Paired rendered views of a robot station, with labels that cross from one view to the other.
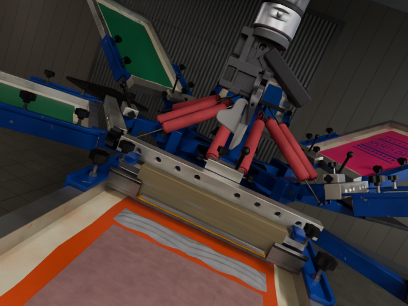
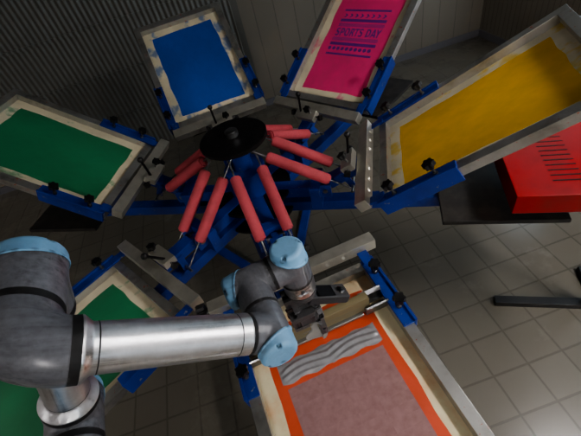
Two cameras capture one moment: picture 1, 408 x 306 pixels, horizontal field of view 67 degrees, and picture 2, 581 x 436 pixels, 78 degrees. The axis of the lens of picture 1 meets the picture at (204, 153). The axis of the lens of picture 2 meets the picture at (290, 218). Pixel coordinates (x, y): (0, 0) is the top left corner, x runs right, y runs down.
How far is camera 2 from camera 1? 0.84 m
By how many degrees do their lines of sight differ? 33
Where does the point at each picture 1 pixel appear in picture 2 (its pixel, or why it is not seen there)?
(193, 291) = (357, 387)
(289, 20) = (310, 288)
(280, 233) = (365, 301)
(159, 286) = (345, 405)
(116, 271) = (323, 420)
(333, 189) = (362, 205)
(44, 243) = not seen: outside the picture
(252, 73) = (310, 316)
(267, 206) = (334, 259)
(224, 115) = (310, 336)
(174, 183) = not seen: hidden behind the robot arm
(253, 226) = (348, 310)
